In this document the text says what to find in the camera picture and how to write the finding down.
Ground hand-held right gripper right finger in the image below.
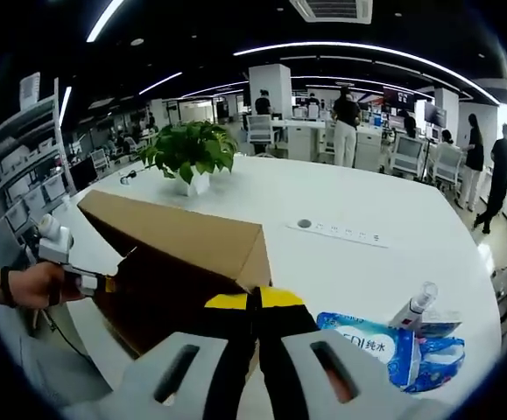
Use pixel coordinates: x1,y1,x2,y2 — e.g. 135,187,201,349
256,286,413,420

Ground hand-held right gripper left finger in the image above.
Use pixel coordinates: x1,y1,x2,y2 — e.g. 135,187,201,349
120,292,257,420

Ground blue wet wipes pack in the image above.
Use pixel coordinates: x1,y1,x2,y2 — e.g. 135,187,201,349
316,311,417,386

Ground brown cardboard shoe box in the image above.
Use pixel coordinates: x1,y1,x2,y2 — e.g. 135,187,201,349
76,190,274,362

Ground white spray bottle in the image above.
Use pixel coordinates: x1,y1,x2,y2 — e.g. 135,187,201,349
387,281,440,333

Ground blue floral tissue pack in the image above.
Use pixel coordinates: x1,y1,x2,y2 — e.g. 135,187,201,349
386,321,467,394

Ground person's left hand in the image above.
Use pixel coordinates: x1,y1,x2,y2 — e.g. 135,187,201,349
22,262,84,311

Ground black wristband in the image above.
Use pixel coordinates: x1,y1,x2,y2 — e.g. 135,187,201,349
0,265,18,309

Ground black desk monitor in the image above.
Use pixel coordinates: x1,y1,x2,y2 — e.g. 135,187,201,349
69,157,100,193

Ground grey storage rack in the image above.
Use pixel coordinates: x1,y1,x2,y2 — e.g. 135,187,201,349
0,72,69,233

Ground white table socket panel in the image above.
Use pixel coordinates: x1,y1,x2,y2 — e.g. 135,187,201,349
285,218,390,249

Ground potted green plant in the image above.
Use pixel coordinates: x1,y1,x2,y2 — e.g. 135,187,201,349
138,121,239,197

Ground white ceiling light strip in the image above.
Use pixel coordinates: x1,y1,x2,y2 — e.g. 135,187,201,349
138,71,183,95
86,0,125,44
233,41,502,106

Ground dark hanging display screen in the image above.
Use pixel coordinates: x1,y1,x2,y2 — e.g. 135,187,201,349
382,86,414,109

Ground ceiling air conditioner vent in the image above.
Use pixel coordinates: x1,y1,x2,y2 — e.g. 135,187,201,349
288,0,375,25

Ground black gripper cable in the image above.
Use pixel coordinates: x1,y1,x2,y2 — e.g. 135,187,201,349
33,305,88,361

